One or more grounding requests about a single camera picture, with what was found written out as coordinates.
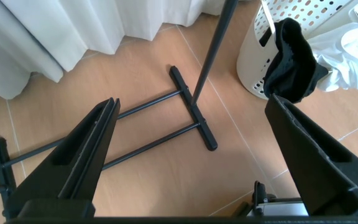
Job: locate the black clothes rack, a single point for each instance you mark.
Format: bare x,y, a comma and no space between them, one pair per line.
194,109

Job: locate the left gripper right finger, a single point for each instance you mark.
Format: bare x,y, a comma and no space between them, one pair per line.
322,161

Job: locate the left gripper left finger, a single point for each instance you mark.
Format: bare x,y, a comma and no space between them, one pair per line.
57,186

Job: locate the black garment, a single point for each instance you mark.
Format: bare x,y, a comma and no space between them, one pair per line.
291,62

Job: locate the white laundry basket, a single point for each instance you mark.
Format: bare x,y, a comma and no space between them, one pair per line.
250,68

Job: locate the white garment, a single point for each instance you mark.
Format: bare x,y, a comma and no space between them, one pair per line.
346,62

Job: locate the beige curtain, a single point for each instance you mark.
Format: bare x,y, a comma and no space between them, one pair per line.
42,31

